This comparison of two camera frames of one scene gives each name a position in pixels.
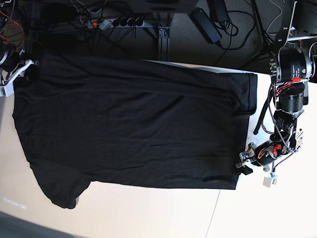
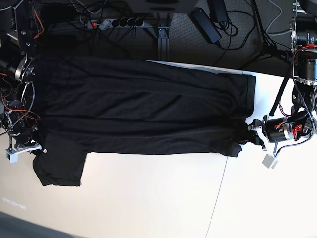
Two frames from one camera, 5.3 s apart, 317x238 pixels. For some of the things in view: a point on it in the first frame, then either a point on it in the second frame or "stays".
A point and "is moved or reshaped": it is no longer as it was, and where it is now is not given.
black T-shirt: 110,118 is moved or reshaped
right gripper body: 264,153 -> 279,130
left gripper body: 7,89 -> 23,132
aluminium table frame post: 164,43 stays
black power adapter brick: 205,25 stays
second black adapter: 218,11 stays
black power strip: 104,24 stays
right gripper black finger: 245,169 -> 258,141
